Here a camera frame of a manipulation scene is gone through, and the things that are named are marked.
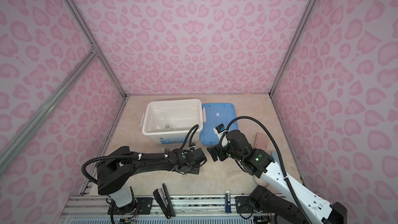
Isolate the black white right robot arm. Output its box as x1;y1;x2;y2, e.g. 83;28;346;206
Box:
207;128;348;224

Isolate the clear glass flask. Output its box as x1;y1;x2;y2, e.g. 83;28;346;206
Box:
164;124;174;132

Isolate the black stapler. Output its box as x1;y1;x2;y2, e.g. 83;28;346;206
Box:
153;183;176;219

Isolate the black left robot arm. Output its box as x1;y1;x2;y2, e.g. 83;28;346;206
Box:
81;146;207;215

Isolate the blue white marker pen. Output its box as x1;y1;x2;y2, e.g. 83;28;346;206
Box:
225;190;232;214

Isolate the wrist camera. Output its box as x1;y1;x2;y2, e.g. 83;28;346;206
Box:
188;143;196;151
214;123;228;141

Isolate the pink case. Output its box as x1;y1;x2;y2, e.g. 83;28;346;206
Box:
254;133;270;151

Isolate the white plastic storage bin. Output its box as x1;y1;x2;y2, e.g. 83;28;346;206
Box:
141;99;204;145

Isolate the blue plastic bin lid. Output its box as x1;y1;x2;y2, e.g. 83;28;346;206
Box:
200;103;237;146

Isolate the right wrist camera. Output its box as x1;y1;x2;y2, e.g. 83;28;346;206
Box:
214;123;228;141

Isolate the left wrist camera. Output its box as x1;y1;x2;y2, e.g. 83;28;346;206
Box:
188;143;196;151

